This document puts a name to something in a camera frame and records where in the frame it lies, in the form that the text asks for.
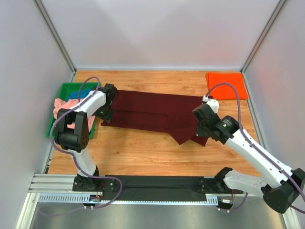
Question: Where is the maroon t shirt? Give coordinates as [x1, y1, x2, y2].
[101, 90, 208, 146]

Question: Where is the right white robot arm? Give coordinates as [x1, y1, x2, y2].
[192, 103, 305, 214]

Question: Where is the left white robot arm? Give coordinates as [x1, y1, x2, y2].
[50, 83, 119, 192]

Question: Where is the folded orange t shirt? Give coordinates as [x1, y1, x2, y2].
[206, 72, 248, 100]

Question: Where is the blue t shirt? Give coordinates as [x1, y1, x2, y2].
[66, 89, 91, 102]

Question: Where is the pink t shirt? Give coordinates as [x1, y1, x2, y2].
[53, 98, 95, 131]

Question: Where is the black base mat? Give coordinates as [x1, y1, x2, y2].
[72, 175, 244, 202]

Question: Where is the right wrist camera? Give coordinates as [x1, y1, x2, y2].
[202, 96, 219, 114]

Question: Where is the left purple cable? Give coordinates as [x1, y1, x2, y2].
[38, 76, 123, 217]

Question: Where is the purple cable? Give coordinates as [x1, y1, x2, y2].
[204, 83, 305, 214]
[38, 76, 123, 217]

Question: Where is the grey slotted cable duct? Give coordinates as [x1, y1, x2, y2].
[38, 194, 219, 205]

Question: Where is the aluminium rail frame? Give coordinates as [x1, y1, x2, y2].
[30, 171, 267, 196]

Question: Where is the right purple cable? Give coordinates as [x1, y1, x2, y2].
[204, 83, 305, 214]

